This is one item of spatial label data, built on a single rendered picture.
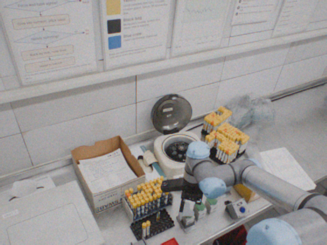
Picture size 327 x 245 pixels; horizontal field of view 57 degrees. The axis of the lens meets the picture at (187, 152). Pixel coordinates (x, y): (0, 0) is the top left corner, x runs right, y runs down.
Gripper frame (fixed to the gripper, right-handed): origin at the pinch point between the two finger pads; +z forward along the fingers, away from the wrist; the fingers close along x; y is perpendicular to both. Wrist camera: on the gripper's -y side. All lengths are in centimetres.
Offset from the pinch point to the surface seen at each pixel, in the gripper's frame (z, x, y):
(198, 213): 7.0, 3.5, 7.6
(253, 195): 6.4, 19.4, 30.9
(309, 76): 3, 140, 68
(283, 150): 11, 61, 48
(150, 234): 10.0, -9.9, -10.1
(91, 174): 5.8, 10.0, -44.1
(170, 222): 9.7, -2.6, -3.6
